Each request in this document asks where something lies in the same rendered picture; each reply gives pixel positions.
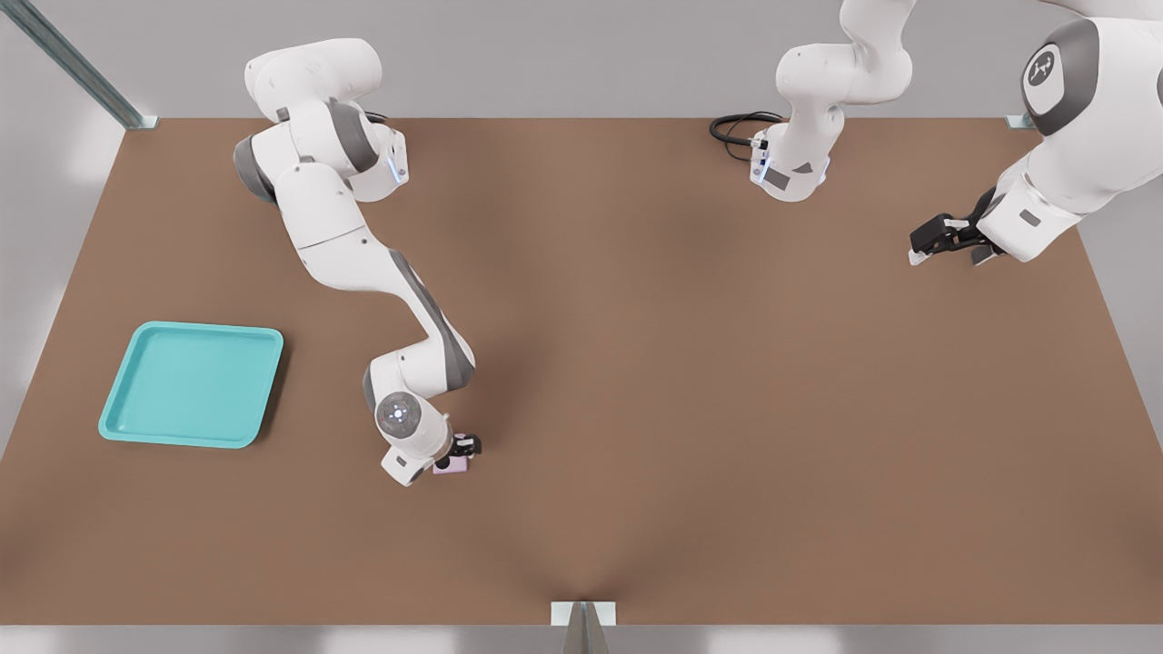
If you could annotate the pale lilac phone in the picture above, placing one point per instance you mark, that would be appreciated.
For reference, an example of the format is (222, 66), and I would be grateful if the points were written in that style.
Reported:
(451, 466)

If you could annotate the pale blue-green tray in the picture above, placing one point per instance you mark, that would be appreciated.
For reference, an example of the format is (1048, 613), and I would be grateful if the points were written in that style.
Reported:
(191, 383)

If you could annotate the silver frame post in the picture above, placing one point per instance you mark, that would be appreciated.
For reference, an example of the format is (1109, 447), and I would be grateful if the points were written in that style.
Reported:
(73, 64)
(1020, 121)
(583, 627)

